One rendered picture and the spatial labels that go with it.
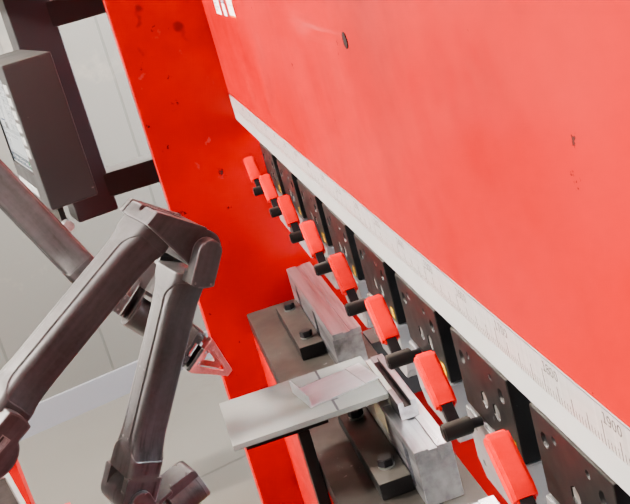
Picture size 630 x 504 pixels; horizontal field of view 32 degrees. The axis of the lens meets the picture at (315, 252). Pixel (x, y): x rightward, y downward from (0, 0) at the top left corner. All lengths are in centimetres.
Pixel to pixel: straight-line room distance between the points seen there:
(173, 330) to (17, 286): 312
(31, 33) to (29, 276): 176
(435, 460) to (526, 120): 101
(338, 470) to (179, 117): 103
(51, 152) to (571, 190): 209
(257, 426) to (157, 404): 27
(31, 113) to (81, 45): 196
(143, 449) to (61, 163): 122
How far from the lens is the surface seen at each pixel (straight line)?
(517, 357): 90
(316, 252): 163
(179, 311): 154
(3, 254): 461
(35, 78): 266
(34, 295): 466
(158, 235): 146
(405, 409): 175
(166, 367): 156
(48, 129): 267
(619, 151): 60
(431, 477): 168
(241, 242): 263
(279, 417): 180
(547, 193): 72
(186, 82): 255
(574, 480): 87
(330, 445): 195
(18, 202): 185
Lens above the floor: 176
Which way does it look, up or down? 17 degrees down
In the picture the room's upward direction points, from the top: 16 degrees counter-clockwise
